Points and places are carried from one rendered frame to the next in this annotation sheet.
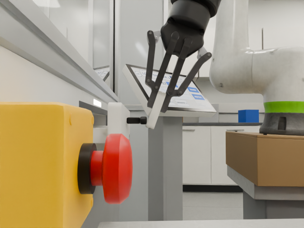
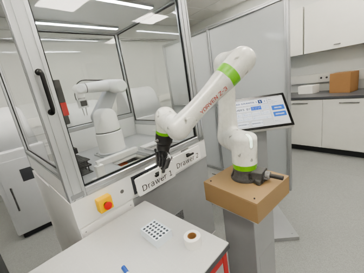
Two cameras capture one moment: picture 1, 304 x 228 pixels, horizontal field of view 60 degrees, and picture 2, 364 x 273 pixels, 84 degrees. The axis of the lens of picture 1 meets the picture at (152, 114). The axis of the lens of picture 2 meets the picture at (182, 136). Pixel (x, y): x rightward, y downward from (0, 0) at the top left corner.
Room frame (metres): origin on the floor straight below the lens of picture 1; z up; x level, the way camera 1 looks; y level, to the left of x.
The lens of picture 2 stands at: (-0.13, -0.93, 1.41)
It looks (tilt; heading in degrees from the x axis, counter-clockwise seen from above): 15 degrees down; 49
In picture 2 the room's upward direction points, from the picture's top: 9 degrees counter-clockwise
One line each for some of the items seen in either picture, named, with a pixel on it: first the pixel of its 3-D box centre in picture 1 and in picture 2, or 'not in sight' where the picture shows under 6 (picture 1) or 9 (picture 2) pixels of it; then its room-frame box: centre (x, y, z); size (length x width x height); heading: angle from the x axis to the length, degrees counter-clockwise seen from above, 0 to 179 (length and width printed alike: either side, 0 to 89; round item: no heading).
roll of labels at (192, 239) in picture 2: not in sight; (192, 239); (0.31, -0.39, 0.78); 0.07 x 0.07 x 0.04
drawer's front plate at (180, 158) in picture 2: not in sight; (186, 157); (0.80, 0.10, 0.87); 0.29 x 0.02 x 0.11; 3
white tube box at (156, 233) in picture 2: not in sight; (156, 232); (0.25, -0.23, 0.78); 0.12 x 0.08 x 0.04; 91
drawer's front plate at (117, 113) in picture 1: (121, 138); (156, 177); (0.48, 0.05, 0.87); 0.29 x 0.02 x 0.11; 3
